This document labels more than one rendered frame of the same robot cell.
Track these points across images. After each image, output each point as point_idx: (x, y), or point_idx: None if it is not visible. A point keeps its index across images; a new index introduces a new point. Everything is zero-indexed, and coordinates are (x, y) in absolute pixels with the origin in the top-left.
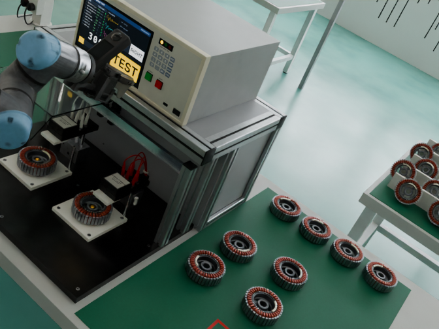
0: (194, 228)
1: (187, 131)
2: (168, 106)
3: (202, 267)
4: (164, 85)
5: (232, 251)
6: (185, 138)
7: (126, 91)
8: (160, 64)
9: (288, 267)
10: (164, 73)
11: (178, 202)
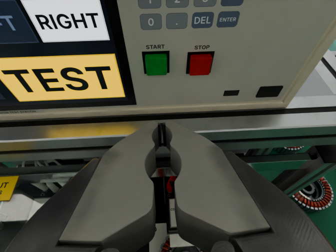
0: (240, 153)
1: (306, 107)
2: (241, 93)
3: (310, 193)
4: (219, 56)
5: (296, 148)
6: (330, 127)
7: (120, 129)
8: (188, 1)
9: None
10: (213, 21)
11: (301, 189)
